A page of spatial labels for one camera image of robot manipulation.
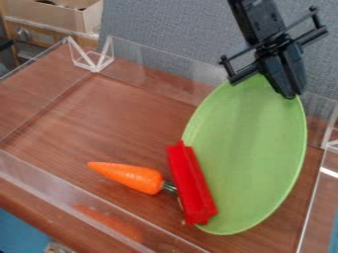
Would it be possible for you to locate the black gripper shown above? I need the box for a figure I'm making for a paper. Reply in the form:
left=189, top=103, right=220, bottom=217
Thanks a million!
left=220, top=5, right=328, bottom=100

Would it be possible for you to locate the green plastic plate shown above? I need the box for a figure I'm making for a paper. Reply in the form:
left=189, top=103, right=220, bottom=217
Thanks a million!
left=182, top=74, right=308, bottom=235

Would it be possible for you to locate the orange toy carrot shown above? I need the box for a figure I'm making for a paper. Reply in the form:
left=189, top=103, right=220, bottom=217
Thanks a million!
left=87, top=162, right=177, bottom=195

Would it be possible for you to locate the red plastic block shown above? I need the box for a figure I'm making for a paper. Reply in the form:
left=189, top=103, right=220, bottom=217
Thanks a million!
left=167, top=140, right=218, bottom=225

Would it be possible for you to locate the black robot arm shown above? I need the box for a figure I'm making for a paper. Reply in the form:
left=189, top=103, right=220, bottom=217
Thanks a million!
left=220, top=0, right=328, bottom=100

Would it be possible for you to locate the cardboard box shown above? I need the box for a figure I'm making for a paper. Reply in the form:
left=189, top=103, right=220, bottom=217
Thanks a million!
left=4, top=0, right=103, bottom=34

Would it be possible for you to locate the wooden shelf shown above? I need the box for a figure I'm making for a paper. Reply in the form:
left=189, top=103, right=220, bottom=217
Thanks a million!
left=3, top=16, right=99, bottom=65

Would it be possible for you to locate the clear acrylic tray wall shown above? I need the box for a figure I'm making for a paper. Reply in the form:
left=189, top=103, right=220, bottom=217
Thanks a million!
left=0, top=41, right=338, bottom=253

